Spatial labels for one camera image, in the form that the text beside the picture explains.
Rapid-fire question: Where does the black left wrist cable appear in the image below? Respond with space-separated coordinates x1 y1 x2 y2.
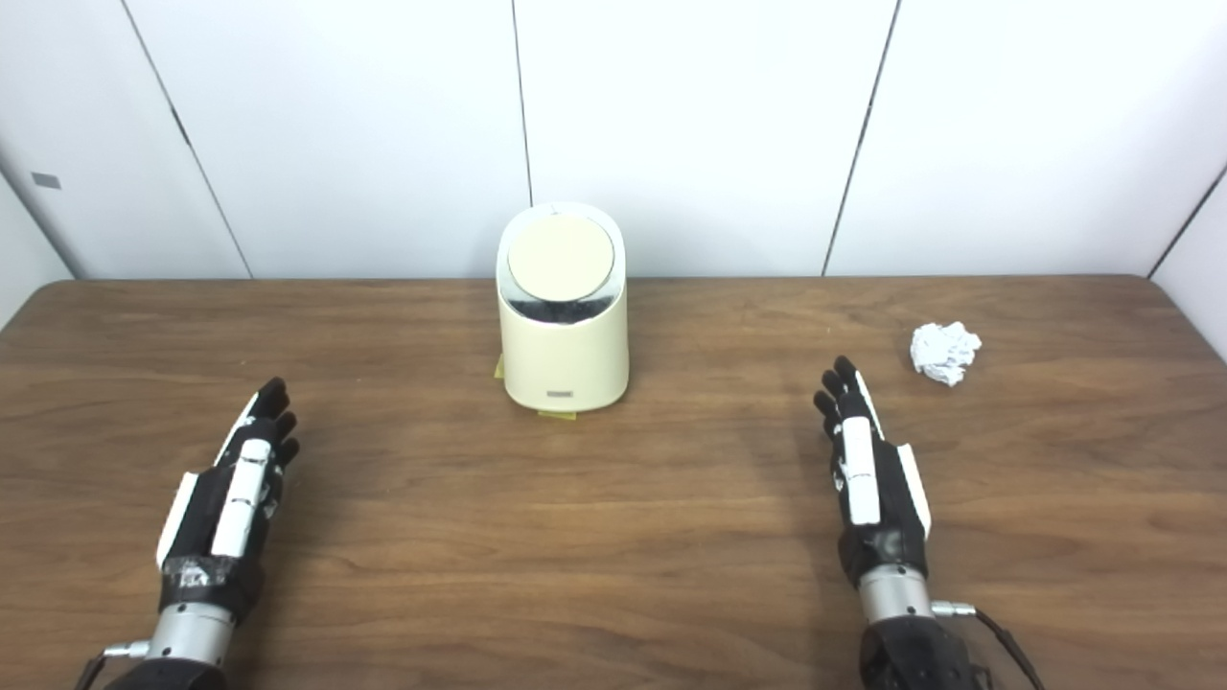
75 640 152 690

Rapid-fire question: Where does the cream-colored bin body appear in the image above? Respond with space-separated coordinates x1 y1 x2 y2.
496 201 631 413

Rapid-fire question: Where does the white paper ball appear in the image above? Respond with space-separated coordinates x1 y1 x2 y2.
910 322 983 388

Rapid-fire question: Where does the cream round bin lid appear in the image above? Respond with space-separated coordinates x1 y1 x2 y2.
507 213 615 301

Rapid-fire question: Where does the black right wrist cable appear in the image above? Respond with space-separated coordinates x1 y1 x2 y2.
932 601 1046 690

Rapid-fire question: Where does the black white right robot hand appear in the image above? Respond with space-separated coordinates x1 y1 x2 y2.
813 356 933 587

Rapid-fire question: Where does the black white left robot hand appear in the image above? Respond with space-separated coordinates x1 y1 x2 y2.
156 377 301 624

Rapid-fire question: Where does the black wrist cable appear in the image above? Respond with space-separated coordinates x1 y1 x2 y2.
75 640 152 690
932 601 1046 690

